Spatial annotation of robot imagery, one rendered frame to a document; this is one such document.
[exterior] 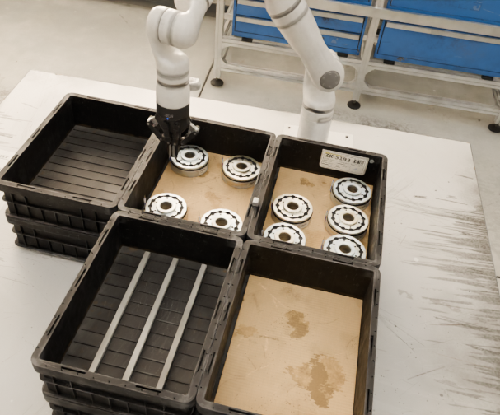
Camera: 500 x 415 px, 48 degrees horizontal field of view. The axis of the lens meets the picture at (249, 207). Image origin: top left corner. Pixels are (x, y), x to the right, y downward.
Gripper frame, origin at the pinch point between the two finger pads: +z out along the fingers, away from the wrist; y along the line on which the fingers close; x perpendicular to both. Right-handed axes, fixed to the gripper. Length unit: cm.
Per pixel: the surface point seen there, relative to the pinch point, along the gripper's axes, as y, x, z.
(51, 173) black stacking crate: -33.0, -1.5, 15.7
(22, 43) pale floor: -162, 187, 100
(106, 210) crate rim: -9.7, -18.3, 6.4
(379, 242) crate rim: 52, -9, 6
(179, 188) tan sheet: 0.7, 3.2, 15.3
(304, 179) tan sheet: 31.8, 17.2, 15.1
